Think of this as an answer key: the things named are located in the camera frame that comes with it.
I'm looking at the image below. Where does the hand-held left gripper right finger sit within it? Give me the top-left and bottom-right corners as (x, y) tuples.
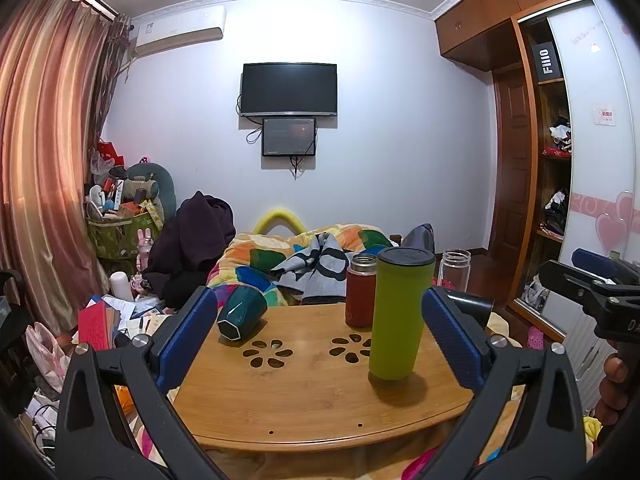
(414, 286), (589, 480)

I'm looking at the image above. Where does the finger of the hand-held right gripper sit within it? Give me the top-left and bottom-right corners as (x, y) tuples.
(539, 259), (608, 313)
(571, 247), (640, 286)

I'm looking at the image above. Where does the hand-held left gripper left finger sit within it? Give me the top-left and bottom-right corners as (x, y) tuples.
(55, 286), (227, 480)

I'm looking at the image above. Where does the dark green cup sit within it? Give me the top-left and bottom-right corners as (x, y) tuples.
(216, 285), (269, 343)

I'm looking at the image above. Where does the person's right hand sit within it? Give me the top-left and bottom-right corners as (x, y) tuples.
(597, 352), (632, 427)

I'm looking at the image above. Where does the black hair dryer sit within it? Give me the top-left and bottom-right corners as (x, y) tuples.
(442, 288), (496, 334)

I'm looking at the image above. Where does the tall green tumbler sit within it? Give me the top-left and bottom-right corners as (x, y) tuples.
(368, 246), (436, 389)

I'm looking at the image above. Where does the pile of papers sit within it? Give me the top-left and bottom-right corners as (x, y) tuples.
(102, 294), (175, 347)

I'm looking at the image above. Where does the clear glass bottle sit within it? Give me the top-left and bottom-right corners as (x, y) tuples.
(438, 249), (472, 294)

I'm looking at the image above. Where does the white plastic bottle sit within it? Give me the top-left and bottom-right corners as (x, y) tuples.
(110, 271), (132, 304)

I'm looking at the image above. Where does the colourful patchwork blanket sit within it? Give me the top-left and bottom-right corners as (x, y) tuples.
(206, 223), (402, 307)

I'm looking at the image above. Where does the dark clothes pile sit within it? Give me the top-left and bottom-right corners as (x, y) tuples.
(142, 191), (237, 312)

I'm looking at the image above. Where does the red thermos bottle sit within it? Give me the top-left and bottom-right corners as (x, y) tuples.
(345, 253), (379, 331)

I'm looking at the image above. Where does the pink rabbit toy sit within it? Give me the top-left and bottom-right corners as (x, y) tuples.
(135, 228), (154, 267)

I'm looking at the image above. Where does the dark blue bag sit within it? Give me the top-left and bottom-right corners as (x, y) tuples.
(400, 223), (435, 251)

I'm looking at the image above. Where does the red booklet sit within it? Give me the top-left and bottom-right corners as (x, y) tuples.
(77, 305), (109, 349)

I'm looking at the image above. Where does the green storage bag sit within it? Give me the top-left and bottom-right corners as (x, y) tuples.
(87, 209), (166, 262)

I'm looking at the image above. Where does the brown wooden door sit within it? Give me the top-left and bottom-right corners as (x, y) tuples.
(491, 67), (539, 261)

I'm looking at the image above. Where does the wooden folding table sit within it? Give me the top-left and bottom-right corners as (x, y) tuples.
(172, 302), (482, 454)

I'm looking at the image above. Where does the grey patterned cloth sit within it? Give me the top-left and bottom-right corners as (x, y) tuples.
(271, 232), (351, 304)

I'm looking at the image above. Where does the yellow foam tube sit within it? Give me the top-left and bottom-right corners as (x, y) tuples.
(251, 210), (307, 236)

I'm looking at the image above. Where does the pink plastic bag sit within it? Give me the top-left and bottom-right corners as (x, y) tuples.
(25, 322), (74, 394)

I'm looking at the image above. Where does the wooden wardrobe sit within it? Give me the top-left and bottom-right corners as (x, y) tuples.
(434, 0), (640, 343)

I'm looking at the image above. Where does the grey plush pillow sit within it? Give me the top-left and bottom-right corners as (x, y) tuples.
(122, 160), (177, 217)

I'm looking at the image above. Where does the red gift bag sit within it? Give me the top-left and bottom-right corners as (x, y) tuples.
(96, 139), (119, 167)

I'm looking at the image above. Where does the black box with white print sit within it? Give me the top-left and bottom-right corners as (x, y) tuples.
(531, 40), (561, 84)

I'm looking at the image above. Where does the pink striped curtain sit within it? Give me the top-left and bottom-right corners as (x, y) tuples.
(0, 0), (128, 323)

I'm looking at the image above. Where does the white air conditioner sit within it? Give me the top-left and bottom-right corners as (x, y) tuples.
(131, 5), (227, 59)

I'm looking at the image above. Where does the small black wall monitor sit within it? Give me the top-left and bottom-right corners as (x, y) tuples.
(262, 117), (318, 157)

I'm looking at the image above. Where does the wall-mounted black television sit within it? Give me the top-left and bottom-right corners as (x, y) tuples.
(239, 62), (338, 117)

